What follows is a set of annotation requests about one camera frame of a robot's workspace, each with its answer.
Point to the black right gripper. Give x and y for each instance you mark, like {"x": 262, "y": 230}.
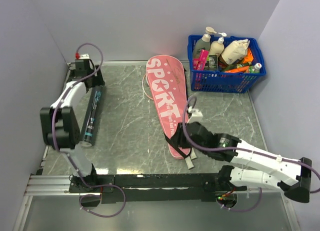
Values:
{"x": 178, "y": 139}

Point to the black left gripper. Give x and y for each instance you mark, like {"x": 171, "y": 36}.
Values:
{"x": 98, "y": 80}

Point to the black shuttlecock tube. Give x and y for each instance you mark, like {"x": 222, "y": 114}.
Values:
{"x": 91, "y": 119}

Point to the pink racket bag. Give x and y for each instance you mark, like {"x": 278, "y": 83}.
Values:
{"x": 167, "y": 82}

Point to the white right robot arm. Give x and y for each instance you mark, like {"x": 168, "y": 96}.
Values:
{"x": 249, "y": 166}

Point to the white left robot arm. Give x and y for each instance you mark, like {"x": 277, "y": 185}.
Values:
{"x": 59, "y": 125}

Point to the badminton racket head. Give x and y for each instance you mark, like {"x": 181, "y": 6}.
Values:
{"x": 145, "y": 87}

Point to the blue plastic basket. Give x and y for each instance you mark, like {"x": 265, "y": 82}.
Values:
{"x": 220, "y": 81}

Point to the pink snack box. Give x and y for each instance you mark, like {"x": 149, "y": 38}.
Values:
{"x": 198, "y": 64}

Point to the dark picture box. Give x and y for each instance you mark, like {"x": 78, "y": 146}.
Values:
{"x": 212, "y": 63}

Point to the orange tube package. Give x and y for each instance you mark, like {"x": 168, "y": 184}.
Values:
{"x": 242, "y": 69}

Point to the cream pump bottle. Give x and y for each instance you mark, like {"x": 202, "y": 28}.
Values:
{"x": 217, "y": 46}

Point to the green pump bottle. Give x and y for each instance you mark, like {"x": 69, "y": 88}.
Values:
{"x": 204, "y": 43}

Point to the green bottle white cap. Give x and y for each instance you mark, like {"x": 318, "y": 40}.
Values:
{"x": 254, "y": 69}

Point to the beige paper bag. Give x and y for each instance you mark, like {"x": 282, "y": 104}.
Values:
{"x": 234, "y": 52}

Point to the orange snack packet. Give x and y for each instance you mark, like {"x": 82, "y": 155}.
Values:
{"x": 249, "y": 57}

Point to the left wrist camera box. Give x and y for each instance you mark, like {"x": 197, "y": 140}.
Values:
{"x": 82, "y": 58}

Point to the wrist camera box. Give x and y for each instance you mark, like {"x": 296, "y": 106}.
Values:
{"x": 82, "y": 58}
{"x": 195, "y": 115}

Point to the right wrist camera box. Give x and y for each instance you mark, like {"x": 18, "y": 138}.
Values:
{"x": 195, "y": 115}

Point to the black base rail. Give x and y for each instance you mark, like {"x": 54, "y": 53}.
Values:
{"x": 158, "y": 187}

